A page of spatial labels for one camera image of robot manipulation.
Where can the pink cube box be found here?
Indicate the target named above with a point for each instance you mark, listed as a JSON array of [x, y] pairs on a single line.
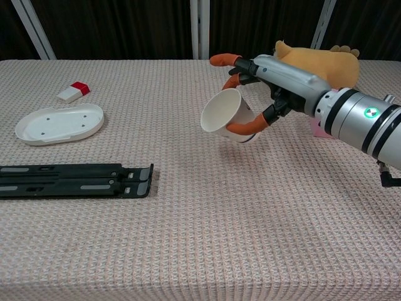
[[317, 129]]

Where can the right silver robot hand orange fingertips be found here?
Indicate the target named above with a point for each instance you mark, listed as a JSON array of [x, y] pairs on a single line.
[[288, 81]]

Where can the woven pinkish tablecloth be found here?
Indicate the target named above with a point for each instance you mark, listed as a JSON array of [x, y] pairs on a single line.
[[188, 225]]

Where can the black folding laptop stand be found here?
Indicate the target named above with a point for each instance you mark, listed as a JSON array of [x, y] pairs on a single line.
[[69, 182]]

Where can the white paper cup blue print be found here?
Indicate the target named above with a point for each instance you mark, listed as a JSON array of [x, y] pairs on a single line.
[[224, 114]]

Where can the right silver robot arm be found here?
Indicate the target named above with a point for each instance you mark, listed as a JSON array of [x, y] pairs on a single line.
[[360, 119]]

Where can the yellow plush toy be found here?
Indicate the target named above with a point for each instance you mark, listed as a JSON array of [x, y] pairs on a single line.
[[322, 62]]

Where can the dark curtain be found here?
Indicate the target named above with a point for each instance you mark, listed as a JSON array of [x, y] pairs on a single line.
[[119, 28]]

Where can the white eraser red cap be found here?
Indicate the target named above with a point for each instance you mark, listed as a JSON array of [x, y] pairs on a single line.
[[72, 92]]

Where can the white metal frame post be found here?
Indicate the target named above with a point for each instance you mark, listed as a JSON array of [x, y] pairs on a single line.
[[33, 28], [200, 28], [322, 23]]

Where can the white oval plastic tray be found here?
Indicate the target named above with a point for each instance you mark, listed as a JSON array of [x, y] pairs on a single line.
[[59, 123]]

